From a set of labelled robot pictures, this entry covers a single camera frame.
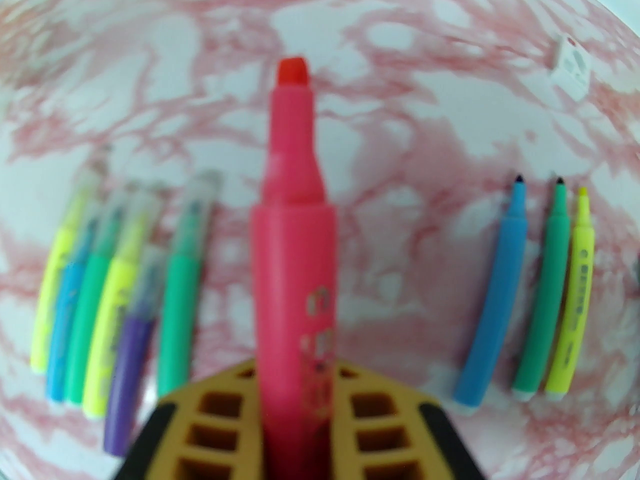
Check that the pink marker pen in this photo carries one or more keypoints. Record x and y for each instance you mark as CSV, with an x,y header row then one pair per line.
x,y
292,268

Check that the small white paper tag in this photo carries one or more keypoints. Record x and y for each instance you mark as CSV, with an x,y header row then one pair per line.
x,y
570,68

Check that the yellow marker pen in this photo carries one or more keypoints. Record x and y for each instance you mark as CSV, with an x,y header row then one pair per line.
x,y
107,338
52,288
572,308

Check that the purple marker pen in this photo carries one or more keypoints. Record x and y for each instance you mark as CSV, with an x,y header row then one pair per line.
x,y
127,378

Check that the blue marker pen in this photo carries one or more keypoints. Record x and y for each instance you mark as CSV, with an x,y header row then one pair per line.
x,y
492,308
62,333

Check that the green marker pen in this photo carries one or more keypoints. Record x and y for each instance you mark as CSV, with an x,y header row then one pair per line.
x,y
82,328
542,308
177,318

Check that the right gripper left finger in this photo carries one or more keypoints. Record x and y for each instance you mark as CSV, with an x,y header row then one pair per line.
x,y
210,433

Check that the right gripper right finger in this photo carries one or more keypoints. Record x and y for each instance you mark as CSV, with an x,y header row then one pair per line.
x,y
390,433

